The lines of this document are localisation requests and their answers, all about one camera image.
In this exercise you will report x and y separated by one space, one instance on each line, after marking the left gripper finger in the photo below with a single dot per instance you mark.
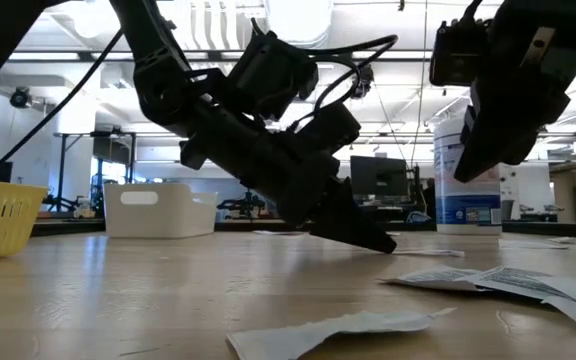
348 225

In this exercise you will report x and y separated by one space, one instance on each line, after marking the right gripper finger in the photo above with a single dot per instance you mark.
498 145

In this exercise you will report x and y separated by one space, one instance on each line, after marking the white plastic bin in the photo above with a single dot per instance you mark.
158 217

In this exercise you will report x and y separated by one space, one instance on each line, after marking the black background robot arm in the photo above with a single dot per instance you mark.
245 205

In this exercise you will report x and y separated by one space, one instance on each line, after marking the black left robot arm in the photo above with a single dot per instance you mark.
153 50

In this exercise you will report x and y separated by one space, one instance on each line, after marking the black computer monitor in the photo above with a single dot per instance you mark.
378 175

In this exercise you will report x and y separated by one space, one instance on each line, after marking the white wipes canister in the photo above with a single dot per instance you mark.
468 210

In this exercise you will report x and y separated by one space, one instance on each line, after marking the narrow white bandage packet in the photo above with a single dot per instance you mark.
563 240

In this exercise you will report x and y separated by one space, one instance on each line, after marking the small crumpled white packet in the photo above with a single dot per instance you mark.
293 342

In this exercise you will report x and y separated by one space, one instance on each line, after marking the black overhead rig bar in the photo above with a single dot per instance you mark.
68 55

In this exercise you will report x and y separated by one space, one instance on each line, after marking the black ceiling spotlight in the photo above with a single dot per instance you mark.
20 97

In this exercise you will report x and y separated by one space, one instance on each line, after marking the yellow plastic basket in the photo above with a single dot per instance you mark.
3 220

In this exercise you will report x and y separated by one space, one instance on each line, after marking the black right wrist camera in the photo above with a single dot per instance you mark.
458 55

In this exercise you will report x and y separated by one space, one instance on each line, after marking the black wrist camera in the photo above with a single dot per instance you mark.
458 55
330 127

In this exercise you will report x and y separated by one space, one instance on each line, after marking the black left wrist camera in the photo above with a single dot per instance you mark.
330 127

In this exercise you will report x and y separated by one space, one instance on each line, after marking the black overhead camera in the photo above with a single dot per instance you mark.
364 80

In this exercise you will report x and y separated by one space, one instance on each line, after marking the black background workstation frame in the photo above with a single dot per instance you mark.
62 165

